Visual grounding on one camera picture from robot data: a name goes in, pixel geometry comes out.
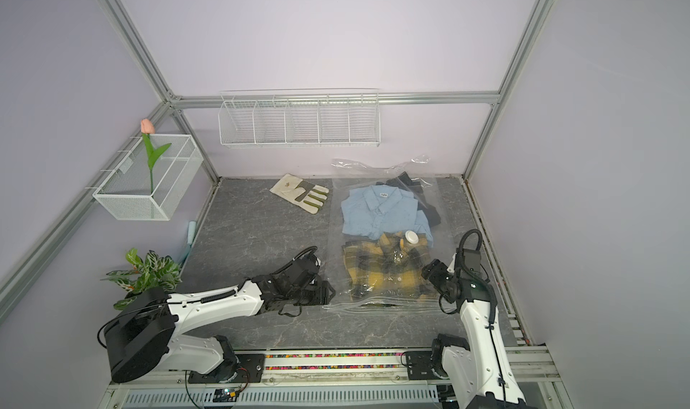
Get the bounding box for white wire wall shelf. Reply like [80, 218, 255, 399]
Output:
[217, 88, 381, 148]

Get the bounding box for black shirt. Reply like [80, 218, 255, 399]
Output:
[377, 171, 442, 228]

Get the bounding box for clear plastic vacuum bag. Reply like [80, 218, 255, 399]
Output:
[326, 155, 454, 313]

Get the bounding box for white wire side basket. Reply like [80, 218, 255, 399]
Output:
[93, 134, 204, 221]

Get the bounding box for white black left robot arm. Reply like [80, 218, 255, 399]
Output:
[99, 247, 336, 384]

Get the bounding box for light blue shirt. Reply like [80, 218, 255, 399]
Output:
[341, 184, 433, 245]

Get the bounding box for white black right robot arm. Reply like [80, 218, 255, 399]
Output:
[401, 248, 529, 408]

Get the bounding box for yellow plaid shirt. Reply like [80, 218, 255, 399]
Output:
[342, 231, 434, 301]

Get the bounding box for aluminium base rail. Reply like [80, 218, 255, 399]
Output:
[125, 346, 562, 391]

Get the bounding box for white vacuum bag valve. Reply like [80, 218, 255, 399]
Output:
[404, 230, 420, 245]

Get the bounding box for pink artificial tulip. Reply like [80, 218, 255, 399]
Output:
[140, 119, 172, 194]

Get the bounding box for green potted plant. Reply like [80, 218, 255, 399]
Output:
[102, 248, 181, 311]

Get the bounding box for cream green work glove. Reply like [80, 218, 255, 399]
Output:
[270, 174, 330, 215]

